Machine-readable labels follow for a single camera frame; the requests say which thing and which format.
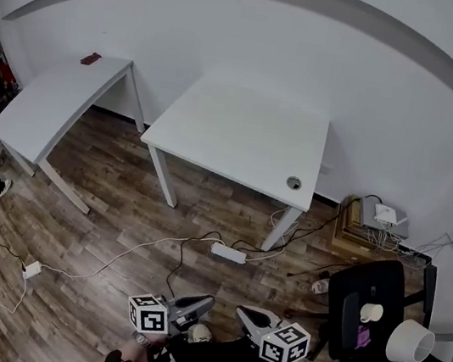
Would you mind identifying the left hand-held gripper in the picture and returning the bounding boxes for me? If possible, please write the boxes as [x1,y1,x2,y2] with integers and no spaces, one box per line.
[124,283,216,344]

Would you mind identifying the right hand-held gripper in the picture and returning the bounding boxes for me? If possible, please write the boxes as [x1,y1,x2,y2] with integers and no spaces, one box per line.
[228,304,315,362]

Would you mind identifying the purple cloth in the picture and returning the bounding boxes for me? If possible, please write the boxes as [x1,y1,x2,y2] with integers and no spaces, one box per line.
[355,325,373,351]

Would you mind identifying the cream mug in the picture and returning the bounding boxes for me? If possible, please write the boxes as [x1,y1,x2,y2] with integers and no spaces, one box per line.
[358,301,385,326]

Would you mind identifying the white table lamp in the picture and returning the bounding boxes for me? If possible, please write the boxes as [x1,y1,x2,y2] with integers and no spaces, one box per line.
[383,315,439,362]

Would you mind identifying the person's left forearm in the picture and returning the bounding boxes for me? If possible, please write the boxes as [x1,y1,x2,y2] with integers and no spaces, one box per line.
[79,323,167,362]

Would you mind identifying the person's left white sneaker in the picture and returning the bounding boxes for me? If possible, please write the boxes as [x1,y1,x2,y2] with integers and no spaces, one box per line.
[186,322,215,347]

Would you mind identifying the silver wristwatch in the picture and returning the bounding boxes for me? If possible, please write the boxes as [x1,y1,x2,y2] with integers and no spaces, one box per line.
[131,331,154,349]

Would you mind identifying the white power strip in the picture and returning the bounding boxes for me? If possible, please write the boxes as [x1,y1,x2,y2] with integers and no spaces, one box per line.
[209,242,249,265]

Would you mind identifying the white router on box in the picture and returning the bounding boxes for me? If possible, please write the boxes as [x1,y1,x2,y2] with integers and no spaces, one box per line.
[329,192,415,267]

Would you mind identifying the black mesh-back office chair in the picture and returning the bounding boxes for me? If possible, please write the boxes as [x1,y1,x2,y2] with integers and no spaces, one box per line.
[314,249,453,362]

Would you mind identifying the grey flat device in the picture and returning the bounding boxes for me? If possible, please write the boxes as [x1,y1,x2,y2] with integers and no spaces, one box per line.
[355,196,416,241]

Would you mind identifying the white power adapter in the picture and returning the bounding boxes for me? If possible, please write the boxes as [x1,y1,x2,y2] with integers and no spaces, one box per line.
[20,258,43,281]

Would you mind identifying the white square table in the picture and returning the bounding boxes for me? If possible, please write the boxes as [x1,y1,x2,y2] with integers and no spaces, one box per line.
[125,66,335,259]

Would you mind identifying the white curved table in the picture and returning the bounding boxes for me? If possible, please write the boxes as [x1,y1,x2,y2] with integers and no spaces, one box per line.
[0,38,156,223]

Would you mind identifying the dark red cloth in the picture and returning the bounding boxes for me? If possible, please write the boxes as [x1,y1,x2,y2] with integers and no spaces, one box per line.
[78,50,103,69]

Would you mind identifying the long white floor cable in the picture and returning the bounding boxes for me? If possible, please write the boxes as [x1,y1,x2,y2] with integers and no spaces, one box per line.
[38,212,216,302]

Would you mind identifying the white looped cable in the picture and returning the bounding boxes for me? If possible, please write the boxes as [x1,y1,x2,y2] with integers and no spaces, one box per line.
[265,203,293,248]

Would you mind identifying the black floor cable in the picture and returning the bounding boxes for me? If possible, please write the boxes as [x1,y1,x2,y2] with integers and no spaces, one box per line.
[232,173,383,273]

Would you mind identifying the bundle of white network cables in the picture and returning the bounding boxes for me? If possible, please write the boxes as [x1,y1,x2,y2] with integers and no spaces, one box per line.
[362,220,453,271]

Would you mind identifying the thin white cable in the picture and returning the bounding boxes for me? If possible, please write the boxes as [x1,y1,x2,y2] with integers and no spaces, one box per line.
[0,273,30,317]

